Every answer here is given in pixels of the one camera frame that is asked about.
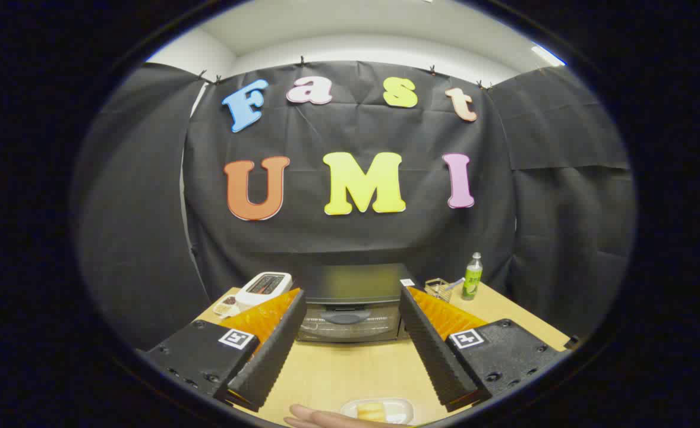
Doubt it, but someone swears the small white dish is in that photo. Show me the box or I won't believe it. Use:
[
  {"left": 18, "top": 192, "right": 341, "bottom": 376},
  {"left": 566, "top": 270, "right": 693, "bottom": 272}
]
[{"left": 212, "top": 295, "right": 241, "bottom": 317}]

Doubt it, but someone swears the green drink bottle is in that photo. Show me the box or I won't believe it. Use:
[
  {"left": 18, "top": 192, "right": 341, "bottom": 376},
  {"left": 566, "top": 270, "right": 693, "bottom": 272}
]
[{"left": 461, "top": 252, "right": 484, "bottom": 301}]

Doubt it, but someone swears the white slot toaster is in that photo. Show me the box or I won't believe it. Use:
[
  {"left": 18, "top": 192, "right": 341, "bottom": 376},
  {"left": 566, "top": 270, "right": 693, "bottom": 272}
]
[{"left": 234, "top": 272, "right": 293, "bottom": 311}]

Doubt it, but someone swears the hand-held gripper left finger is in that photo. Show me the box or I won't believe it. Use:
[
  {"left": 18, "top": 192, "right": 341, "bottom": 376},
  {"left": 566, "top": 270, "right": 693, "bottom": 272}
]
[{"left": 138, "top": 288, "right": 308, "bottom": 413}]

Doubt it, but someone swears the white plate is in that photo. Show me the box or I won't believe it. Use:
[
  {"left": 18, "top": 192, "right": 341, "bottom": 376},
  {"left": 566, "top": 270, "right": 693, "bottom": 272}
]
[{"left": 340, "top": 397, "right": 415, "bottom": 425}]

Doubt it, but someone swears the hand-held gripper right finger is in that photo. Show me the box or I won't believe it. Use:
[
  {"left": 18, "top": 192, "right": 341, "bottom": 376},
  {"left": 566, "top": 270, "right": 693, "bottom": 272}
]
[{"left": 399, "top": 285, "right": 565, "bottom": 413}]

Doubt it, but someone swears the wire mesh holder basket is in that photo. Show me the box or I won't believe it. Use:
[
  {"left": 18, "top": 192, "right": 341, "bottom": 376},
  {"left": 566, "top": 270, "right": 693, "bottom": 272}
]
[{"left": 425, "top": 278, "right": 455, "bottom": 303}]

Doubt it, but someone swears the ceiling light panel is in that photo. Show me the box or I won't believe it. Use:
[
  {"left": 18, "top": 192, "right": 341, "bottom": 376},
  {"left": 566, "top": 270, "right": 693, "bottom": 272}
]
[{"left": 531, "top": 45, "right": 566, "bottom": 67}]

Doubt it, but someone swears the black toaster oven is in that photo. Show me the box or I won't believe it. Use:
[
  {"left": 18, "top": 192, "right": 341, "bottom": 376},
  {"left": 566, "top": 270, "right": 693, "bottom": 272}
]
[{"left": 295, "top": 263, "right": 419, "bottom": 344}]

